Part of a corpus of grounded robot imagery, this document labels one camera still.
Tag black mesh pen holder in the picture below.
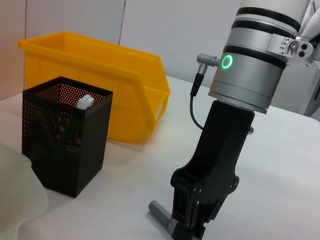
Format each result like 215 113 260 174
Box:
21 76 114 199

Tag grey marker pen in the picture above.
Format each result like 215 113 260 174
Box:
148 200 177 230

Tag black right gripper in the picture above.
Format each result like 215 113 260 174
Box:
170 99 256 240

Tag white robot torso shell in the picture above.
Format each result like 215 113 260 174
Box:
298 0 320 46

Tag grey right arm cable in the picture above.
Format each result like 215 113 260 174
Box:
189 72 209 131

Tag yellow plastic bin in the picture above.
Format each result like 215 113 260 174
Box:
17 31 172 145

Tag green utility knife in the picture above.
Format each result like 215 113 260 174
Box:
75 94 95 110

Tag pale green glass fruit plate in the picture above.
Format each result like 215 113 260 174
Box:
0 142 49 240

